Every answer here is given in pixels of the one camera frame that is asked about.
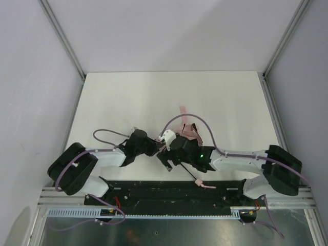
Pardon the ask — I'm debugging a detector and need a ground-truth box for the pink and black folding umbrella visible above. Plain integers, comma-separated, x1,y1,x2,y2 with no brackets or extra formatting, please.
157,106,216,189

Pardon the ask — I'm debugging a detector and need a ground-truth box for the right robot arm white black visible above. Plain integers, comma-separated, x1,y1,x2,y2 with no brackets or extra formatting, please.
157,134,302,199

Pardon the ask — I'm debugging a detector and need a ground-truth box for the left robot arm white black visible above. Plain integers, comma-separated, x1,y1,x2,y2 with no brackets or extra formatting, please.
47,129,164,198

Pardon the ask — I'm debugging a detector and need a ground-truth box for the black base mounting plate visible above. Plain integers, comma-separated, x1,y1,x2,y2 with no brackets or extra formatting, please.
84,180,265,219

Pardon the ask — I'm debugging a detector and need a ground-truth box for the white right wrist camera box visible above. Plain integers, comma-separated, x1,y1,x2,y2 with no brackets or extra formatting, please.
158,130,176,151

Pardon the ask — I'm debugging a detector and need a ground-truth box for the grey slotted cable duct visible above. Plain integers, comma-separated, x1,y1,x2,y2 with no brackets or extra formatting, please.
47,208,240,220

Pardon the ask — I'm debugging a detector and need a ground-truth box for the aluminium frame rail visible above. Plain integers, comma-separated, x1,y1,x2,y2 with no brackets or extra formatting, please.
266,188,316,209

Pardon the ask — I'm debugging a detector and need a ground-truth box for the left aluminium corner post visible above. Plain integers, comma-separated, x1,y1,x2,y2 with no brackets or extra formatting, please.
38,0,86,81

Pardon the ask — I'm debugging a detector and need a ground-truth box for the aluminium corner post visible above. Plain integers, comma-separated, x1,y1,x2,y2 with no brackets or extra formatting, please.
262,0,312,80
38,0,86,81

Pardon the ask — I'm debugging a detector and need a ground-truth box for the right aluminium corner post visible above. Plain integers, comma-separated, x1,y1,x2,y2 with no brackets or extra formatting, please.
262,0,312,80

